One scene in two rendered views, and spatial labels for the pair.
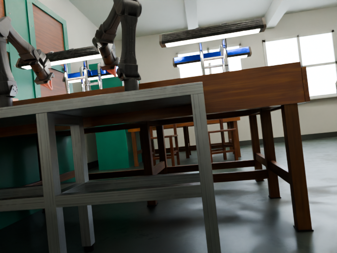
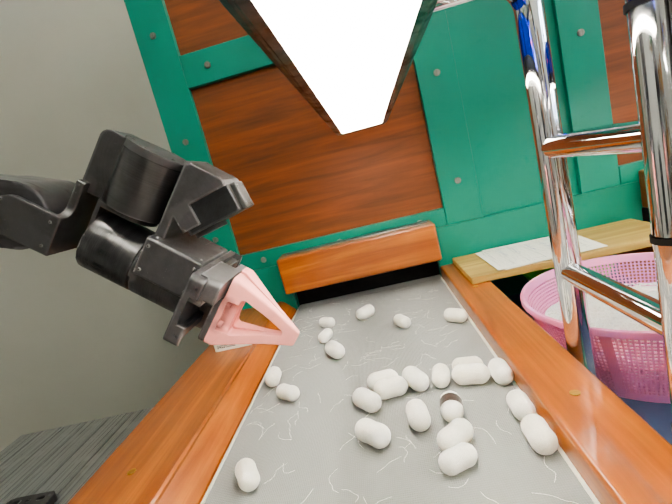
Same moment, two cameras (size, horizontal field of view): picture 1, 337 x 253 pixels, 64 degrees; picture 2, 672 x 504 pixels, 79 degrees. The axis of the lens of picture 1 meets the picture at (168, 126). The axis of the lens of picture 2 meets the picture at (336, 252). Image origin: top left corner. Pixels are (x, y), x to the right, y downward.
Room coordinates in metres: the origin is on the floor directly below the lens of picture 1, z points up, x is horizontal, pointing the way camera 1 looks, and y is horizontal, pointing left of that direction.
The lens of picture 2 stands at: (1.68, 0.32, 0.98)
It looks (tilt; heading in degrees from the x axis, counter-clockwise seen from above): 10 degrees down; 88
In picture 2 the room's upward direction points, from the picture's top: 14 degrees counter-clockwise
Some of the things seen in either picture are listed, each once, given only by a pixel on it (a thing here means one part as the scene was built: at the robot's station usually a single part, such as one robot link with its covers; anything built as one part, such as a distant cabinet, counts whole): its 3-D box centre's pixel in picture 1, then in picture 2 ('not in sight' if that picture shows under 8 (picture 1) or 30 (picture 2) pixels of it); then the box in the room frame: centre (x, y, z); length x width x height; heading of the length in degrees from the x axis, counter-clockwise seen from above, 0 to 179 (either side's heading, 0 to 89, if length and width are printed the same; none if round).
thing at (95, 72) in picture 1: (97, 73); not in sight; (2.29, 0.56, 1.08); 0.62 x 0.08 x 0.07; 81
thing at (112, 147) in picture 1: (168, 111); not in sight; (5.00, -0.04, 0.89); 2.38 x 1.36 x 1.79; 83
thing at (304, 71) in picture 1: (274, 98); not in sight; (1.80, -0.73, 0.66); 1.22 x 0.02 x 0.16; 171
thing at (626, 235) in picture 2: not in sight; (557, 249); (2.08, 0.99, 0.77); 0.33 x 0.15 x 0.01; 171
